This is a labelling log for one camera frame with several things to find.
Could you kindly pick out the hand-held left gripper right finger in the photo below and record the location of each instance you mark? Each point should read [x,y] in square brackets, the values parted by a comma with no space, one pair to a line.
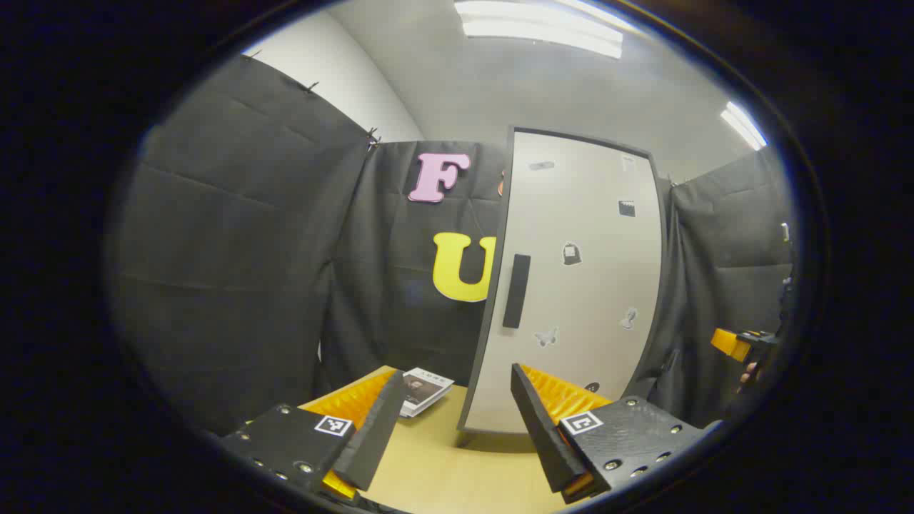
[543,428]

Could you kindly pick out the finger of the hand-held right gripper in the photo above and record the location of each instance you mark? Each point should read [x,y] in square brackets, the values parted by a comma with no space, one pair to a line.
[730,344]

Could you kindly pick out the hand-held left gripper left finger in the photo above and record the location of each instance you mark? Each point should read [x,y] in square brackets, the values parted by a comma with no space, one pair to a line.
[378,428]

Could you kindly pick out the grey cabinet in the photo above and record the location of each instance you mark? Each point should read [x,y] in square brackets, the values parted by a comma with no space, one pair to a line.
[493,285]

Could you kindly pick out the white paperback book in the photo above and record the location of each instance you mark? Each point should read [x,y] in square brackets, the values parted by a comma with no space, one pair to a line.
[408,412]

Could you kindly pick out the white book dark cover photo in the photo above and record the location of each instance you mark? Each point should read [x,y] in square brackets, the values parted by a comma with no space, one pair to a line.
[427,389]

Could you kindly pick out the narrow ceiling light strip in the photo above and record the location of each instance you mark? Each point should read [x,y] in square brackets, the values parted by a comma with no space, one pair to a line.
[742,125]

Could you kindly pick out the black backdrop cloth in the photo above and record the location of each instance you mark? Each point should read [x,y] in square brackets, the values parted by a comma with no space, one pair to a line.
[235,250]

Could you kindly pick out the wide ceiling light panel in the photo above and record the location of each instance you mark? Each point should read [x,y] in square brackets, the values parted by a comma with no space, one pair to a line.
[543,28]

